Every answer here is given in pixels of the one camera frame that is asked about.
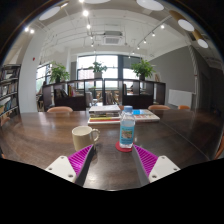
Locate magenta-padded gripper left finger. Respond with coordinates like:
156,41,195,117
44,144,95,187

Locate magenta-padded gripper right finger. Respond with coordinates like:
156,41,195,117
131,144,181,186

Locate clear water bottle blue cap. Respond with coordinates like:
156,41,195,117
118,105,136,149

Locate cream ceramic mug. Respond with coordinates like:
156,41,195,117
71,125,101,152

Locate flat round red coaster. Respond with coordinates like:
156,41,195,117
115,140,134,153

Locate low black shelf unit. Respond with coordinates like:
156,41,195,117
42,78,167,112

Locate stack of books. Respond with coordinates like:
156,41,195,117
87,105,122,126

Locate tall dark bookshelf unit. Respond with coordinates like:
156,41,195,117
0,63,22,118

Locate bushy potted plant dark pot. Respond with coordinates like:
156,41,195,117
49,61,71,84

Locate leafy potted plant dark pot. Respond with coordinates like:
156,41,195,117
130,59,156,82

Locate potted plant white pot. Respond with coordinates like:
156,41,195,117
88,61,108,80

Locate ceiling air conditioner unit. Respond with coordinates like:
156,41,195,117
101,30,124,46

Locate ceiling lights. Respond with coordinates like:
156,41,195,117
23,0,209,51

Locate white wall radiator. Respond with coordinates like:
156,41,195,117
167,88,194,108

